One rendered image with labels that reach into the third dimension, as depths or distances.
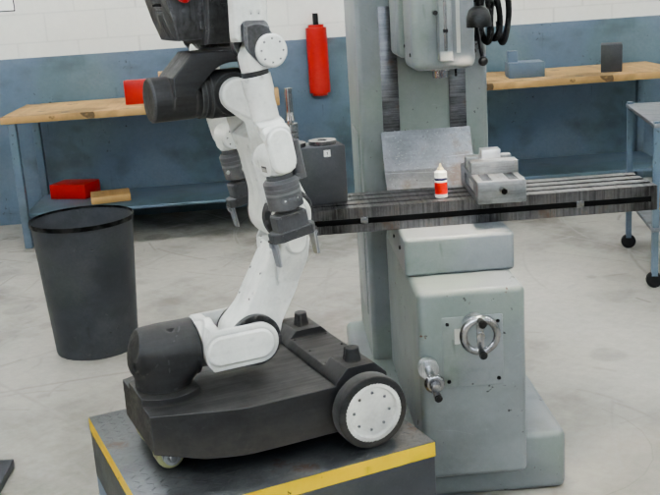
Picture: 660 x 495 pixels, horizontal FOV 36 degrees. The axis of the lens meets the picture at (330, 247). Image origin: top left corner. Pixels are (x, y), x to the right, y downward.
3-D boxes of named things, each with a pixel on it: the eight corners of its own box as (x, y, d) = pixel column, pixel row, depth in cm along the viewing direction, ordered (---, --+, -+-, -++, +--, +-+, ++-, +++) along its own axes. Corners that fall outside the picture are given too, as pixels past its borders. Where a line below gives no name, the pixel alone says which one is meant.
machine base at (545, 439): (566, 487, 318) (566, 429, 313) (378, 504, 316) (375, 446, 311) (486, 353, 434) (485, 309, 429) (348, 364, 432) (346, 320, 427)
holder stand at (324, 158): (348, 201, 324) (345, 140, 319) (281, 209, 320) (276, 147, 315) (339, 194, 336) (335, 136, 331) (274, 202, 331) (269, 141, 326)
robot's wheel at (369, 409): (342, 457, 262) (337, 385, 256) (333, 449, 266) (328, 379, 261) (409, 438, 269) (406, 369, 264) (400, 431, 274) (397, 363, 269)
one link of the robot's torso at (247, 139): (279, 252, 264) (205, 91, 247) (255, 239, 280) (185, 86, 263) (327, 224, 269) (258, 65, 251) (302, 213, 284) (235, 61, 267)
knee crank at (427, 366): (449, 402, 277) (449, 382, 276) (428, 404, 277) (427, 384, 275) (436, 372, 298) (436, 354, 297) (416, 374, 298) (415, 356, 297)
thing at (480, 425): (528, 472, 308) (525, 286, 292) (424, 481, 306) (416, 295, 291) (475, 374, 386) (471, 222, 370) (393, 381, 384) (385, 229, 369)
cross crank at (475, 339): (504, 358, 281) (504, 318, 278) (463, 361, 281) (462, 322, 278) (492, 339, 297) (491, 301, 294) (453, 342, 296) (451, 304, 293)
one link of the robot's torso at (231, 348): (209, 379, 262) (204, 331, 259) (187, 356, 280) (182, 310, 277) (282, 362, 270) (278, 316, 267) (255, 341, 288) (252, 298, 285)
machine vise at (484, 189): (526, 201, 309) (525, 166, 306) (477, 204, 309) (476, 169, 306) (505, 180, 343) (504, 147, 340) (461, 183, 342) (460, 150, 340)
